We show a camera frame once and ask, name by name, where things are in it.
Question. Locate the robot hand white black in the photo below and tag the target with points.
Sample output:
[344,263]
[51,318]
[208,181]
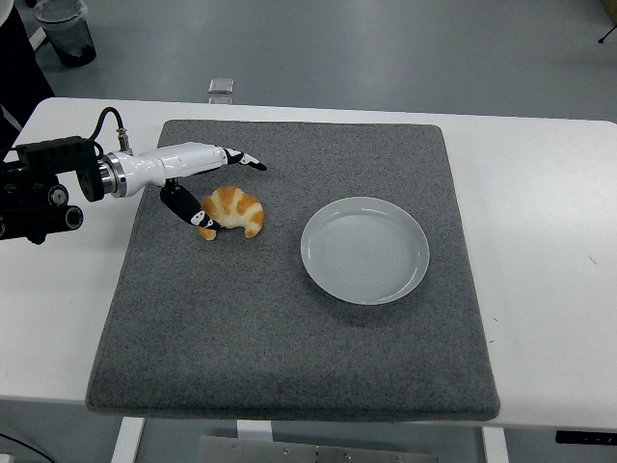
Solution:
[173,161]

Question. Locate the golden croissant bread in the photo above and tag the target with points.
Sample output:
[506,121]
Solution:
[236,205]

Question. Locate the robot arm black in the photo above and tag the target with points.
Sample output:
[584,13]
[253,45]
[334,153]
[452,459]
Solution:
[53,154]

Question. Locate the grey round plate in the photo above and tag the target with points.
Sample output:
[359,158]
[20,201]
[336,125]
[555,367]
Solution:
[365,251]

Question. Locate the grey metal plate with screws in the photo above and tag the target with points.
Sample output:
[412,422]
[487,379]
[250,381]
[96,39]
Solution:
[313,453]

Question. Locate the silver floor socket box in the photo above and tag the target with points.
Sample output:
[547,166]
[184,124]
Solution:
[221,85]

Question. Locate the black bin with clear bag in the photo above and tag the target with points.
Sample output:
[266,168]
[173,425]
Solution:
[72,38]

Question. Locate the grey felt mat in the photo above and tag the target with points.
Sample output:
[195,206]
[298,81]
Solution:
[241,328]

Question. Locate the white table leg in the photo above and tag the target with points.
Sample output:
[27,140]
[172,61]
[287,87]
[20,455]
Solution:
[254,430]
[127,441]
[495,446]

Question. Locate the black tripod leg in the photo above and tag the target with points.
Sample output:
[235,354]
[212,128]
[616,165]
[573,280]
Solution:
[608,35]

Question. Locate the black table control panel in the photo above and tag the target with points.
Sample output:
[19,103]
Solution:
[585,437]

